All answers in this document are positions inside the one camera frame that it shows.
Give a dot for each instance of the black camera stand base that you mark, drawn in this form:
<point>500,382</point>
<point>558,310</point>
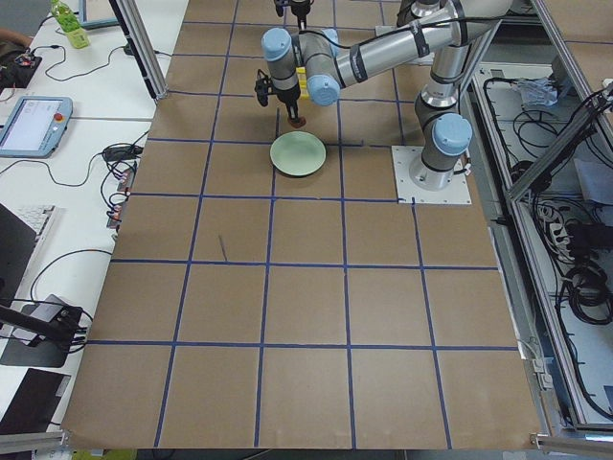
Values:
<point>43,332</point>

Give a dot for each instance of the brown bun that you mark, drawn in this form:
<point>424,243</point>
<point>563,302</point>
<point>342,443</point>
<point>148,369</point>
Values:
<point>301,122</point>

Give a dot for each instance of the yellow steamer layer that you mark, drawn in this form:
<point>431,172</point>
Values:
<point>302,76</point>
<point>303,93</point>

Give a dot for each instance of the yellow top steamer layer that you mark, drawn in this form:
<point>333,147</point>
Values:
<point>302,76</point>

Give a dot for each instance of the green drink bottle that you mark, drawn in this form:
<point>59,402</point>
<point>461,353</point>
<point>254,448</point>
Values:
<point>69,24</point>

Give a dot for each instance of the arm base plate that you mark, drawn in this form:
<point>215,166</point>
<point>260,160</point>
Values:
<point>416,184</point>

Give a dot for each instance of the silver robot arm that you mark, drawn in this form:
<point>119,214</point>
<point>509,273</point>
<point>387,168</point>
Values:
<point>444,30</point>

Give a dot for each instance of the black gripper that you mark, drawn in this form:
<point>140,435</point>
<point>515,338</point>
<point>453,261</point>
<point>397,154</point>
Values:
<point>300,7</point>
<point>288,97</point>

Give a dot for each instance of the teach pendant tablet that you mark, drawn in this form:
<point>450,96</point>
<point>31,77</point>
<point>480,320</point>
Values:
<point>35,127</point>

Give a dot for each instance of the white keyboard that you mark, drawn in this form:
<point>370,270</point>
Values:
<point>38,217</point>

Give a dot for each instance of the yellow bottom steamer layer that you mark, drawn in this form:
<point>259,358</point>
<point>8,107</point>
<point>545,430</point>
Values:
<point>303,93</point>

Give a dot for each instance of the light green bowl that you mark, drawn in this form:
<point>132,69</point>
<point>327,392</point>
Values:
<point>298,153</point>

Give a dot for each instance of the aluminium frame post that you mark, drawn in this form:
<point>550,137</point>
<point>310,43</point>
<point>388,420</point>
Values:
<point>133,27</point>

